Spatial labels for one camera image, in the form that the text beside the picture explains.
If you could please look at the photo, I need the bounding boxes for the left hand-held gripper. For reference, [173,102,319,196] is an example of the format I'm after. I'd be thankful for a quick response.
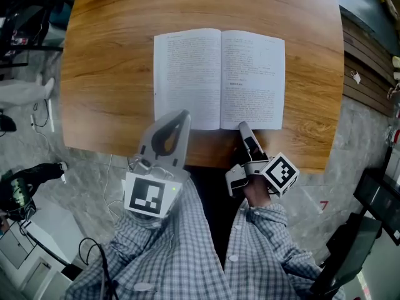
[123,109,192,221]

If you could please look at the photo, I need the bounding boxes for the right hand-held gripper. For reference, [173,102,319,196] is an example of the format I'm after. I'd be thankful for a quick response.
[224,121,301,199]

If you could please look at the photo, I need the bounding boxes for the white book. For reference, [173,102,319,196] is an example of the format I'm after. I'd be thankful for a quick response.
[152,27,286,131]

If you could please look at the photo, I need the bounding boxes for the person's right forearm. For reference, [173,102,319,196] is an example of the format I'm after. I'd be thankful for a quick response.
[242,179,316,278]

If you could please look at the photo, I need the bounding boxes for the person's left forearm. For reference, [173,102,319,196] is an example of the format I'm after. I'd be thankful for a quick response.
[65,209,176,300]

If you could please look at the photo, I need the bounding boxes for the black undershirt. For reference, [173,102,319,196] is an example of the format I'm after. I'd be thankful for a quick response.
[189,166,248,268]

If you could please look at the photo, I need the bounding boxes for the checked shirt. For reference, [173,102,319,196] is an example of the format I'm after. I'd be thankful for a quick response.
[64,173,344,300]

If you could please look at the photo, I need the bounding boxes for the dark wooden slatted bench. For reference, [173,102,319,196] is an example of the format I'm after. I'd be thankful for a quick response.
[341,12,398,118]

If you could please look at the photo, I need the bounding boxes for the black monitor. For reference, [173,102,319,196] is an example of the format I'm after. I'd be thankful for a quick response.
[352,166,400,247]

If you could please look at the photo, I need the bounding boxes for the white cabinet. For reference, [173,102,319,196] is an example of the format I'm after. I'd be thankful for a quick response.
[0,194,83,295]

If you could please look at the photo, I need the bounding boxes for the white cable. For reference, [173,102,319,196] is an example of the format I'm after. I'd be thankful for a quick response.
[102,154,128,220]

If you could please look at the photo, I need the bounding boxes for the thick black cable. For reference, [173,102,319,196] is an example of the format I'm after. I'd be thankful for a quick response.
[77,236,123,300]

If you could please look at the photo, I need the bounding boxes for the black desk frame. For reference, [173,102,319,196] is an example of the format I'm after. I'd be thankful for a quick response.
[0,0,65,72]

